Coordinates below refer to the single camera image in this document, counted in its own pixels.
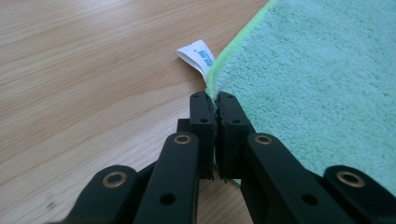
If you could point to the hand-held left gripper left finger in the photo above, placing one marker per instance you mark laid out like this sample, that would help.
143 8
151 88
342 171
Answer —
201 130

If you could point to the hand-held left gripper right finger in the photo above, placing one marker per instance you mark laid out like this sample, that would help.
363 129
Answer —
232 133

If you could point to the green towel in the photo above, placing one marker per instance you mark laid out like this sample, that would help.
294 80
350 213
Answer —
305 81

